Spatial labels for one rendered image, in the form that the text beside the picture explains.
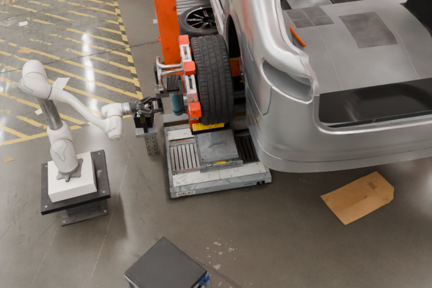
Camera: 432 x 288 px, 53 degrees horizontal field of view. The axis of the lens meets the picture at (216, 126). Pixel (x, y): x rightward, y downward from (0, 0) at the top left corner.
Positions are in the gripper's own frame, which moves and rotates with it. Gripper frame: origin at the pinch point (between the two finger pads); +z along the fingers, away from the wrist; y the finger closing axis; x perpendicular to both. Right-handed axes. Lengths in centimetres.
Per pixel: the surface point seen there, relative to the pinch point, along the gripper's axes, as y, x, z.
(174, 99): -24.9, -17.7, 10.7
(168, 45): -62, 9, 12
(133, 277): 103, -49, -29
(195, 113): 18.9, 2.6, 24.2
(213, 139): -12, -55, 37
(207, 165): 5, -66, 29
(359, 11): -56, 21, 169
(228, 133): -23, -61, 52
